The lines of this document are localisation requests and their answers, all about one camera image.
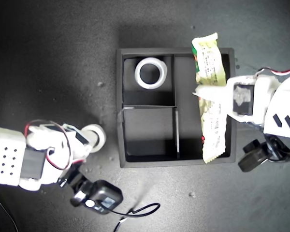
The white tape roll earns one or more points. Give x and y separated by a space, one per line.
138 77
100 135

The green white snack bar wrapper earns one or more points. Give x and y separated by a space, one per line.
211 65

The black tray with wells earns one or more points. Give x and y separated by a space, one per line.
147 130

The black camera box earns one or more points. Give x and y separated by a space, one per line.
252 157
101 195

